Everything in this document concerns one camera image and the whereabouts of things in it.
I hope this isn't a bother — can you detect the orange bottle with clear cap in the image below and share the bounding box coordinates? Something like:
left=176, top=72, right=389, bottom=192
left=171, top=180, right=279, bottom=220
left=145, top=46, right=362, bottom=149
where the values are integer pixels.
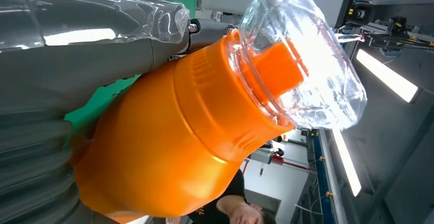
left=69, top=0, right=368, bottom=224

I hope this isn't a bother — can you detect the person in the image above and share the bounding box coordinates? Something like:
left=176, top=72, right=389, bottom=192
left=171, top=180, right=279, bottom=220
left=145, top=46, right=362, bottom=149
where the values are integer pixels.
left=166, top=169, right=277, bottom=224

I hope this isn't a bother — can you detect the long ceiling light panel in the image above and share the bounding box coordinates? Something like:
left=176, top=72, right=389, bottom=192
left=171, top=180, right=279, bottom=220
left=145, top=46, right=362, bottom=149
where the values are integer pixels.
left=355, top=49, right=420, bottom=104
left=331, top=129, right=362, bottom=198

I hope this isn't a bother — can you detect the blue metal frame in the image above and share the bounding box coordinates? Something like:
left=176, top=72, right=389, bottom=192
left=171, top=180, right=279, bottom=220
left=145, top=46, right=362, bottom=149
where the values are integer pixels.
left=307, top=127, right=340, bottom=224

